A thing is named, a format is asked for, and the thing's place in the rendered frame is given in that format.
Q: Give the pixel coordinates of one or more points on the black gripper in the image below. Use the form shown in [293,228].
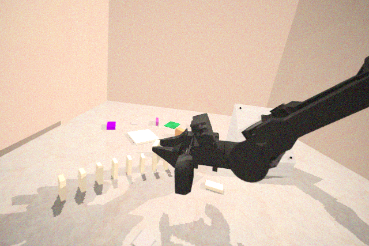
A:
[182,153]

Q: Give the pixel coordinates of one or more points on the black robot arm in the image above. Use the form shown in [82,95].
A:
[268,139]

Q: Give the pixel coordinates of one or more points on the small magenta block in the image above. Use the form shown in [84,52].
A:
[111,125]

